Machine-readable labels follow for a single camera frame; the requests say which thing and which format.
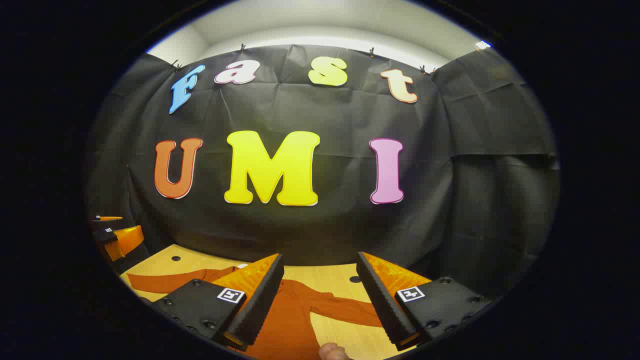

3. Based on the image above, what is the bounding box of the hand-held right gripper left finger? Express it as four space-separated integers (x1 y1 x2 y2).
151 253 285 352

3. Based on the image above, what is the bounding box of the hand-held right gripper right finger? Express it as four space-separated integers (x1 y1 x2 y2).
356 251 494 351

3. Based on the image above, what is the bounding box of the rust orange coat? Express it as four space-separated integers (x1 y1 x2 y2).
126 267 396 360

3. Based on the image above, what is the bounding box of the black backdrop cloth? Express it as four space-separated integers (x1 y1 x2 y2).
85 44 561 301

